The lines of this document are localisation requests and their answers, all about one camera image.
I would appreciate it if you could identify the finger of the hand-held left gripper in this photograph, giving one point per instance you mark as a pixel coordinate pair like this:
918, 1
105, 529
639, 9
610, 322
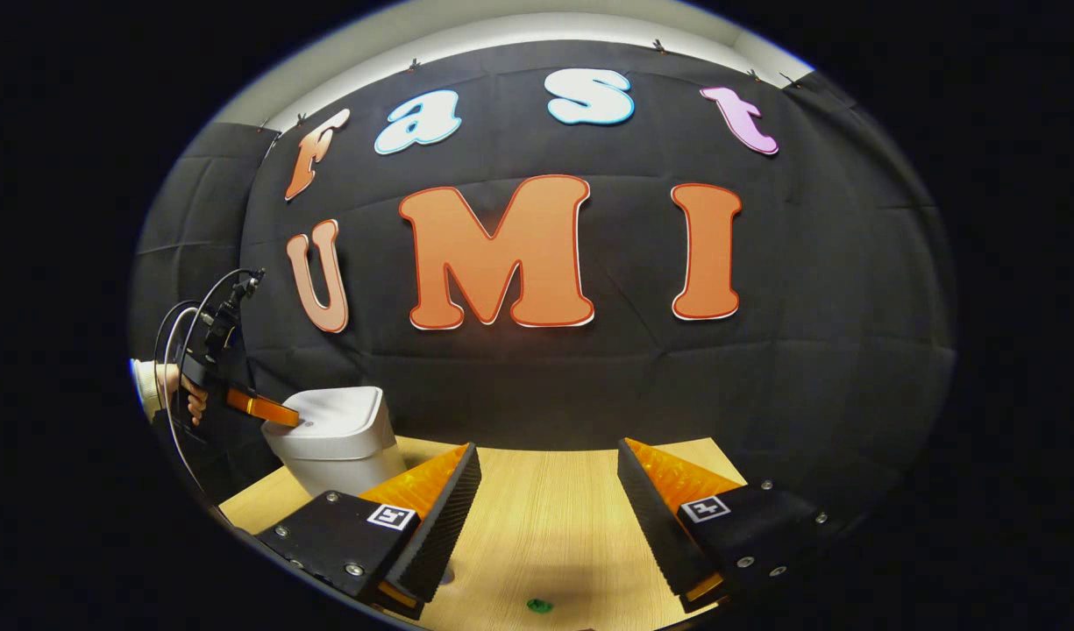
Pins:
260, 407

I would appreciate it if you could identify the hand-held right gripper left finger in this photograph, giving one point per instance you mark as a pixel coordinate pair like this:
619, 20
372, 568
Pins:
444, 517

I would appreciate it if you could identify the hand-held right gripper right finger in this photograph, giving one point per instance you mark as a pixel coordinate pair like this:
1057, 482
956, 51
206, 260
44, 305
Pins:
655, 517

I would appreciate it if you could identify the white desktop garbage bin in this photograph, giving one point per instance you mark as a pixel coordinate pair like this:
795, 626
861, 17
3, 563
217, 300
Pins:
335, 429

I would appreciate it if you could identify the green paper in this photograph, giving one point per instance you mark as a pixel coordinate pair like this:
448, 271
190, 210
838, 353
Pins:
539, 606

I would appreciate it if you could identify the wooden desktop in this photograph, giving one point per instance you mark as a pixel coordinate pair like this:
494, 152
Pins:
545, 517

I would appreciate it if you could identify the black backdrop cloth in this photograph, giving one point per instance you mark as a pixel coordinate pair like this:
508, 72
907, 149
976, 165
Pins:
808, 280
195, 202

